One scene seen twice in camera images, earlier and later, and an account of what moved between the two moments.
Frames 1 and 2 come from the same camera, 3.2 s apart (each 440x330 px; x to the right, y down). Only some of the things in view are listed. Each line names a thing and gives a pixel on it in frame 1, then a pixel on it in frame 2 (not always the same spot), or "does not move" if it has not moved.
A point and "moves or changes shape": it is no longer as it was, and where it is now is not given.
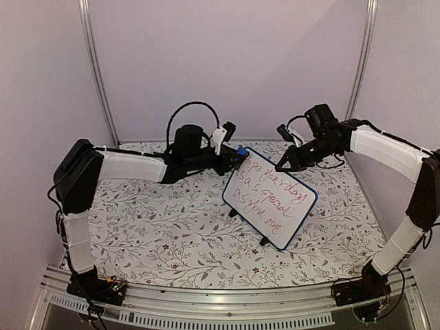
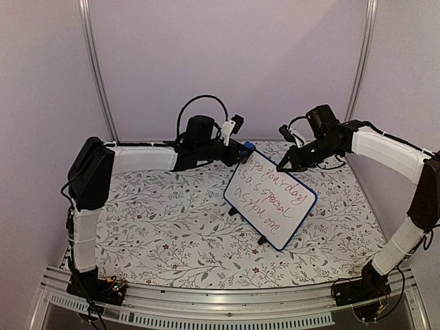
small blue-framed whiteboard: [268, 201] does not move
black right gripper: [291, 154] does not move
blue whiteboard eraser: [242, 151] moves or changes shape
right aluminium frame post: [371, 14] does not move
